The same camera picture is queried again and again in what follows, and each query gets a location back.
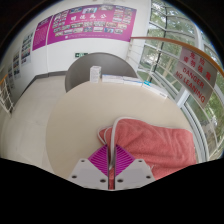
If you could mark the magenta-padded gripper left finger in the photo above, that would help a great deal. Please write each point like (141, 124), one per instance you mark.
(98, 161)

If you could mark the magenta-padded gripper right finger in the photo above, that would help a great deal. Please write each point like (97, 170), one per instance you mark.
(125, 163)

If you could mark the pink towel with white trim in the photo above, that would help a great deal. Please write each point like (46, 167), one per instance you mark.
(156, 143)

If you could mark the flat white and teal box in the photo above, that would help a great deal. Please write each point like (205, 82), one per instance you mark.
(155, 90)

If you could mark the small upright white box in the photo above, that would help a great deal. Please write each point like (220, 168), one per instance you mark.
(95, 74)

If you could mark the grey curved-back chair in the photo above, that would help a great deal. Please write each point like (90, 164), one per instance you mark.
(106, 65)

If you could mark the grey sign with red letters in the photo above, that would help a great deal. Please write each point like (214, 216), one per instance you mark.
(193, 85)

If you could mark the green exit sign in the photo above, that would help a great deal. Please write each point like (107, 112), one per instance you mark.
(81, 55)

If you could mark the white stair railing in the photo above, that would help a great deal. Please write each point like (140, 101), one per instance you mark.
(6, 96)

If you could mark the grey sign with red characters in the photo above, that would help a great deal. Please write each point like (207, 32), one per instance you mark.
(200, 65)

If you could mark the white photo notice board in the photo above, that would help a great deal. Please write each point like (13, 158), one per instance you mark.
(16, 64)
(26, 48)

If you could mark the large magenta photo poster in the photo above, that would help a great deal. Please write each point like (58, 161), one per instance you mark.
(91, 23)

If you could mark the small magenta text poster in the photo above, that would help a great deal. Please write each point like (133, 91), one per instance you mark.
(41, 33)

